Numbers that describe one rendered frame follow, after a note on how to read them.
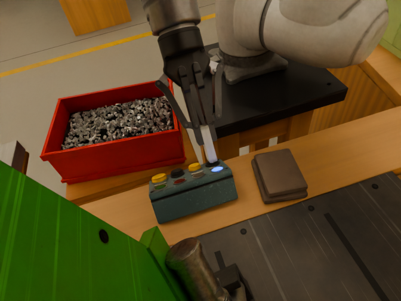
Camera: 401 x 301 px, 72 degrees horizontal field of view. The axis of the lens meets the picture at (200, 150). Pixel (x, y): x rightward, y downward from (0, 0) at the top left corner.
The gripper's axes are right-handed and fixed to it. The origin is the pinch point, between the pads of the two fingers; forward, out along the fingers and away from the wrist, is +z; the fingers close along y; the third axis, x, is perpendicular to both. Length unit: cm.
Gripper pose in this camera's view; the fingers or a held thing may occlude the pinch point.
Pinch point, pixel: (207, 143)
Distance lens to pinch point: 52.3
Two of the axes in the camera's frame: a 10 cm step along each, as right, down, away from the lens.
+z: 2.6, 9.4, 2.4
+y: -9.5, 2.9, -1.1
